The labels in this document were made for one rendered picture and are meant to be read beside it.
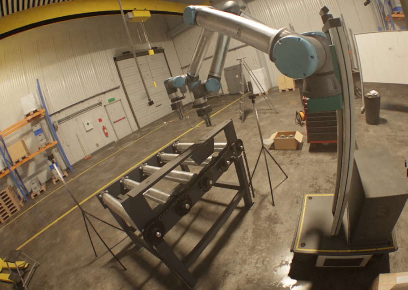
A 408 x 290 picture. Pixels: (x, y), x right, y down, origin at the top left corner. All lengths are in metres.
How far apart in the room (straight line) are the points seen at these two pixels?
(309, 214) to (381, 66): 4.02
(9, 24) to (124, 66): 7.53
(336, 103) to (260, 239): 1.57
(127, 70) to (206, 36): 10.71
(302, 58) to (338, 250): 1.33
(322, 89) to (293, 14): 10.42
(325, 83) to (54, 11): 7.88
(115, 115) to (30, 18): 7.07
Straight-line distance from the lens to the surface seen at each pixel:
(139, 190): 1.08
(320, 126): 3.08
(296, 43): 0.60
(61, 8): 8.02
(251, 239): 2.01
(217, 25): 0.85
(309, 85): 0.81
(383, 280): 1.58
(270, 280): 1.75
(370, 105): 4.23
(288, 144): 3.38
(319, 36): 0.80
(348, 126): 1.02
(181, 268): 1.58
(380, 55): 4.95
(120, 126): 10.80
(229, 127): 1.79
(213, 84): 1.14
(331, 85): 0.80
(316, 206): 1.82
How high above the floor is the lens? 1.63
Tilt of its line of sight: 18 degrees down
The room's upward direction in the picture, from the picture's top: 18 degrees counter-clockwise
